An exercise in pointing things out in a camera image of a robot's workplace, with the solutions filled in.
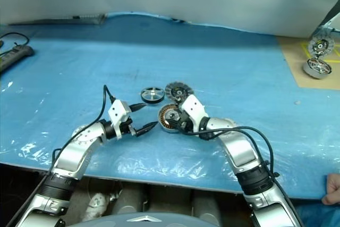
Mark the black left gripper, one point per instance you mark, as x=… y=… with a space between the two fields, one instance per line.
x=128 y=128

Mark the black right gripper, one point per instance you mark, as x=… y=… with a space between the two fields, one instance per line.
x=186 y=122

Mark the grey motor housing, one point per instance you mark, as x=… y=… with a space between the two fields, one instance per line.
x=309 y=72
x=164 y=116

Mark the black spoked rotor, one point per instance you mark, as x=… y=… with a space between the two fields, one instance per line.
x=152 y=93

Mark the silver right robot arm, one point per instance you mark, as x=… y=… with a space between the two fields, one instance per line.
x=239 y=152

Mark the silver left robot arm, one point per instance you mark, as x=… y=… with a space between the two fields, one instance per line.
x=77 y=152

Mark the silver spoked rotor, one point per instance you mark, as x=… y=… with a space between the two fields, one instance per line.
x=317 y=65

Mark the person's bare hand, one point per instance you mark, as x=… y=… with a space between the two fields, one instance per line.
x=334 y=188

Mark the blue plastic table sheet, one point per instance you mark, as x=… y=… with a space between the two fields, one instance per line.
x=212 y=65

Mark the grey rounded cylinder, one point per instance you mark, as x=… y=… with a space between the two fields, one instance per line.
x=205 y=203
x=128 y=196

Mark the white wrapped pipe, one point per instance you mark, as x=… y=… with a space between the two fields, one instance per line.
x=95 y=207

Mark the grey robot torso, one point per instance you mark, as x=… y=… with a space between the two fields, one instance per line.
x=164 y=221

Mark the brown cardboard sheet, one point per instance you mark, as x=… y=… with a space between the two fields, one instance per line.
x=295 y=62

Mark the grey flat panel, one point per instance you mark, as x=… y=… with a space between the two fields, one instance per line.
x=58 y=21

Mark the dark grey power strip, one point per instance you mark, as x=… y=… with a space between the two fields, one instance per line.
x=16 y=54

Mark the blue fabric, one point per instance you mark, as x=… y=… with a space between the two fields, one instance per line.
x=318 y=216

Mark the metal stand with dark leg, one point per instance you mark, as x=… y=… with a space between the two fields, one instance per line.
x=332 y=15

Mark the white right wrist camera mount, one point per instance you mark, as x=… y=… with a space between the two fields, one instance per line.
x=195 y=110

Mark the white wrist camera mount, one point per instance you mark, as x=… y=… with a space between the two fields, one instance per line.
x=118 y=111
x=195 y=110

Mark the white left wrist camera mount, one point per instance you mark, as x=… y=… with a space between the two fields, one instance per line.
x=118 y=111

